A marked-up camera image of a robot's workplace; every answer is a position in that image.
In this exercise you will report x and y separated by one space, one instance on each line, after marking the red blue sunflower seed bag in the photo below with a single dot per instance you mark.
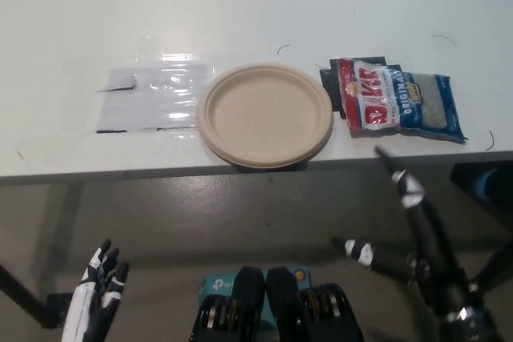
384 97

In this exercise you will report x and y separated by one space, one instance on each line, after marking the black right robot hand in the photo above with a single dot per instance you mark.
441 262

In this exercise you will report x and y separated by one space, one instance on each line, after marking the beige paper plate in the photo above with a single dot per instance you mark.
264 113

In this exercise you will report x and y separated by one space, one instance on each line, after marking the clear taped plastic sheet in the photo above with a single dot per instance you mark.
160 97

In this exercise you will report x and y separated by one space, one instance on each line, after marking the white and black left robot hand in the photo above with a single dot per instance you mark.
90 298

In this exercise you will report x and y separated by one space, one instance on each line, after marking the teal tp-link box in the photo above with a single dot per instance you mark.
218 284

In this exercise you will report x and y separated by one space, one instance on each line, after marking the black tape patch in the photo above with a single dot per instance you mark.
330 85

